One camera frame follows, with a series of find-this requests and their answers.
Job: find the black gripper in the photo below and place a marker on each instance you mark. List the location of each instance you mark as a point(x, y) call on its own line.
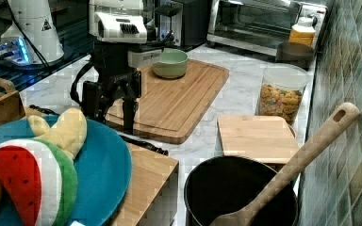
point(116, 80)

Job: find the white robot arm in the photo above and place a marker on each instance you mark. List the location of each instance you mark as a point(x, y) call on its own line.
point(120, 21)

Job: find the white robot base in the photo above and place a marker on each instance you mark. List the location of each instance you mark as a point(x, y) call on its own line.
point(32, 40)

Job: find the bamboo drawer organizer box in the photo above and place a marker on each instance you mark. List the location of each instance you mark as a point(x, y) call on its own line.
point(151, 198)

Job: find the plush peeled banana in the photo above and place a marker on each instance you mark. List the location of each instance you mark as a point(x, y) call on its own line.
point(68, 133)

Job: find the bamboo cutting board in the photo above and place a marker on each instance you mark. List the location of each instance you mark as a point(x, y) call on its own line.
point(169, 109)

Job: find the blue plate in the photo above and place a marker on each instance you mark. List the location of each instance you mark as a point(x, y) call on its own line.
point(103, 166)

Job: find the green ceramic bowl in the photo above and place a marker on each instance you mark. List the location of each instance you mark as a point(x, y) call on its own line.
point(173, 63)

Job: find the plush watermelon slice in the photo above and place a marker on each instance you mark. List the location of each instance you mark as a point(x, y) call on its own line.
point(40, 179)

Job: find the black utensil pot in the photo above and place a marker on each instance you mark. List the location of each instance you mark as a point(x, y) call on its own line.
point(224, 184)

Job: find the teal canister bamboo lid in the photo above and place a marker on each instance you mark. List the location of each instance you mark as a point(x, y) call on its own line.
point(267, 139)

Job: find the silver toaster oven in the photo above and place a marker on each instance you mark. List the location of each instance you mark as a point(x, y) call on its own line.
point(261, 25)

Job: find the clear cereal canister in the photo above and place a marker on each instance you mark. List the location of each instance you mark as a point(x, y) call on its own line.
point(281, 92)

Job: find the small black round container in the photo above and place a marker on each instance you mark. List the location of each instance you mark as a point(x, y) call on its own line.
point(296, 54)

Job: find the orange juice bottle white cap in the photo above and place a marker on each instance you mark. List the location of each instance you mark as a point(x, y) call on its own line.
point(302, 32)

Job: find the wooden spoon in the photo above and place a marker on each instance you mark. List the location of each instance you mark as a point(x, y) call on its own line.
point(343, 116)

